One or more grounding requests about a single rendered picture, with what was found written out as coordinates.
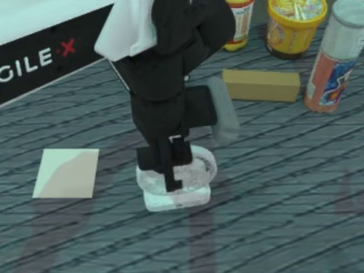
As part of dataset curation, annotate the brown cardboard box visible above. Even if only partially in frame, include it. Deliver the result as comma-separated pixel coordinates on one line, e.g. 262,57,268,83
222,69,301,103

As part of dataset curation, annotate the beige square card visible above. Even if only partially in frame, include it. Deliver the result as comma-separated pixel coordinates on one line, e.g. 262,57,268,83
32,148,100,199

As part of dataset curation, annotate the tall orange and white can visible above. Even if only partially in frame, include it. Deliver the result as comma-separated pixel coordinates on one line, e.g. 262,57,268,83
303,0,364,114

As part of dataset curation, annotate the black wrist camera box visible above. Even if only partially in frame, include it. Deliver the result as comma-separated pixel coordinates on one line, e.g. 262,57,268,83
183,84,219,127

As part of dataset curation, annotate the grey rectangular block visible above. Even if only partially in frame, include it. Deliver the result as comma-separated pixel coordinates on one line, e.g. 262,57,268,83
208,76,240,143

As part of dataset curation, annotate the yellow instant noodle cup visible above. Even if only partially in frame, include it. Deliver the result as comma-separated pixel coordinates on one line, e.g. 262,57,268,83
265,0,329,61

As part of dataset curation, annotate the yellow plastic bottle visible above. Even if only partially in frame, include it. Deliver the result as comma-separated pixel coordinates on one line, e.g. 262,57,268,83
222,0,255,52

